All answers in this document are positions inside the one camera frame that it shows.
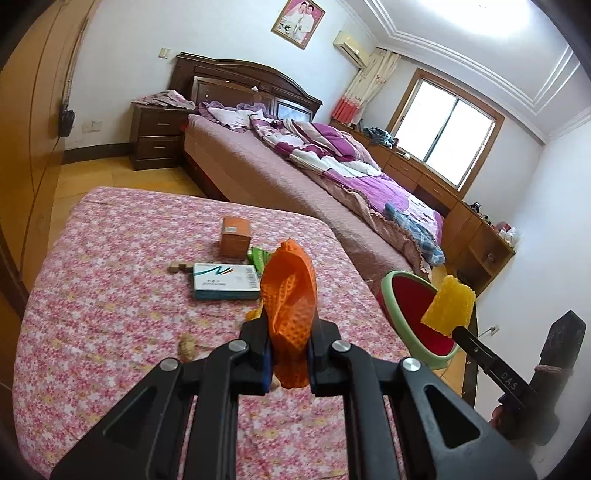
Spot framed wall photo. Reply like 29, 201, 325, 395
270, 0, 326, 51

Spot wall air conditioner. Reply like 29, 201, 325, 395
332, 30, 375, 71

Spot white and red curtain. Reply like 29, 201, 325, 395
331, 48, 402, 127

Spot long wooden desk cabinet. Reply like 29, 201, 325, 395
330, 121, 515, 296

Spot orange foam fruit net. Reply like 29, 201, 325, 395
259, 237, 319, 390

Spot bed with purple quilt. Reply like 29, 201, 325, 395
182, 113, 446, 287

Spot pink clothes pile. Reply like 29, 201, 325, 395
133, 90, 197, 110

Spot green packet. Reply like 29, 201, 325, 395
247, 247, 275, 274

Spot wooden wardrobe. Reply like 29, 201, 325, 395
0, 0, 114, 319

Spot purple patchwork quilt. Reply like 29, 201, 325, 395
249, 115, 444, 266

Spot orange-brown cardboard box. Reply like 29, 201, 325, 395
219, 216, 253, 259

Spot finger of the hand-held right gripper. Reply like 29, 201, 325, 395
452, 327, 536, 398

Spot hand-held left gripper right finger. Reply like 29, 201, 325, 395
308, 320, 539, 480

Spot dark wooden headboard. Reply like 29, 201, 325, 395
168, 52, 323, 123

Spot small items on desk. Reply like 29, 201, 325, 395
496, 222, 522, 245

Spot blue clothing heap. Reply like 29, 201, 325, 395
362, 127, 398, 148

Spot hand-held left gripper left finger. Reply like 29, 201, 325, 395
50, 316, 273, 480

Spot purple ruffled pillow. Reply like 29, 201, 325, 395
198, 100, 269, 132

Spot wood framed window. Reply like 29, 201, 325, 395
385, 68, 506, 192

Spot yellow foam fruit net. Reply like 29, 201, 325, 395
420, 274, 476, 337

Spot black hanging bag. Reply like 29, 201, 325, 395
58, 105, 76, 137

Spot pink floral tablecloth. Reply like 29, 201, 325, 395
11, 186, 476, 480

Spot dark wooden nightstand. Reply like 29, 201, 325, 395
129, 102, 192, 171

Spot black post with knit band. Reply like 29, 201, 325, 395
531, 310, 587, 444

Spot white and teal box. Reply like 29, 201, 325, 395
191, 262, 262, 302

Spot blue plaid cloth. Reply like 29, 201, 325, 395
385, 202, 446, 266

